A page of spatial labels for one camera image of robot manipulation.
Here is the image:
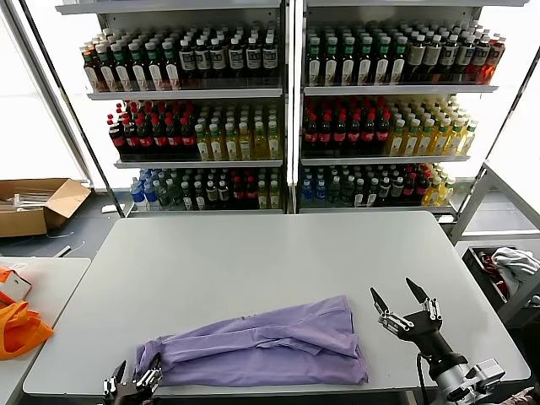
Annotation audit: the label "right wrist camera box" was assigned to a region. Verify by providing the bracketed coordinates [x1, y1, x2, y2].
[463, 358, 507, 400]

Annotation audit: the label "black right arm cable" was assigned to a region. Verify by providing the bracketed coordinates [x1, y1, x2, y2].
[416, 353, 428, 405]

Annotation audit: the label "dark tea bottle green band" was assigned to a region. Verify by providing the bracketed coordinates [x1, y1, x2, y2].
[390, 36, 408, 84]
[145, 40, 165, 91]
[357, 35, 375, 86]
[111, 41, 131, 92]
[95, 43, 115, 92]
[340, 36, 358, 86]
[323, 36, 341, 87]
[162, 40, 181, 90]
[128, 41, 148, 91]
[306, 36, 324, 87]
[374, 35, 392, 85]

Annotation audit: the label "dark bottle beige label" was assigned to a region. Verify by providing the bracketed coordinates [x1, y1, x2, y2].
[408, 34, 426, 84]
[424, 35, 442, 83]

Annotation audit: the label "red garment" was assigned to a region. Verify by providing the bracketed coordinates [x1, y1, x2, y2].
[480, 251, 510, 299]

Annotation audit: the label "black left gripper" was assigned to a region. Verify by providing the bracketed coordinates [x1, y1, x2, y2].
[103, 354, 164, 405]

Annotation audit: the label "dark bottle white square label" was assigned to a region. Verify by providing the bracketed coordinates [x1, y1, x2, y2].
[228, 37, 246, 79]
[244, 36, 262, 79]
[457, 35, 476, 82]
[472, 36, 491, 82]
[195, 38, 212, 80]
[209, 37, 227, 80]
[441, 35, 460, 82]
[179, 39, 197, 81]
[262, 36, 279, 79]

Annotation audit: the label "clear plastic bag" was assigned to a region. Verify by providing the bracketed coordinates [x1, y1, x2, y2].
[0, 259, 29, 275]

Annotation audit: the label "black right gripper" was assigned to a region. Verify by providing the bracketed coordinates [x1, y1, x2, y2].
[370, 277, 467, 375]

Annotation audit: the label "reddish tea bottle white label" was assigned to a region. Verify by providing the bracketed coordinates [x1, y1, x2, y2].
[83, 41, 99, 93]

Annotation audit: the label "red drink bottle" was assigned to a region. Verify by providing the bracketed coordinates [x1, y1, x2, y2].
[487, 36, 506, 84]

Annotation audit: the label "grey metal frame cart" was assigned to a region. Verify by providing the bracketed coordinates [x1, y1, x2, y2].
[449, 159, 540, 326]

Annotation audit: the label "black plastic crate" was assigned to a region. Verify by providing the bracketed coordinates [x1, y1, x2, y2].
[462, 246, 540, 313]

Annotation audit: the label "orange fabric bag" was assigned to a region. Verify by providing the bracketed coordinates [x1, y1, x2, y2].
[0, 290, 55, 360]

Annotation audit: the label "white packing strips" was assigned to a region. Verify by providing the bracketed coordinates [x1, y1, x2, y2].
[0, 189, 58, 210]

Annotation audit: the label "white and orange carton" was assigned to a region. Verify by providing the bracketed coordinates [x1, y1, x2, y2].
[0, 268, 34, 300]

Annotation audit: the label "open cardboard box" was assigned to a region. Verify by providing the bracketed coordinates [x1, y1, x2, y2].
[0, 176, 93, 238]

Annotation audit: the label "grey metal shelf unit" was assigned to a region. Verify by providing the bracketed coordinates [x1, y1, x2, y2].
[294, 0, 502, 216]
[54, 0, 293, 219]

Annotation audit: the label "white crumpled garment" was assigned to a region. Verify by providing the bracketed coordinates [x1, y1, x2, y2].
[491, 247, 540, 296]

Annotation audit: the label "purple t-shirt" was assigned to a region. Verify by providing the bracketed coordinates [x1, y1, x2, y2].
[132, 294, 370, 388]

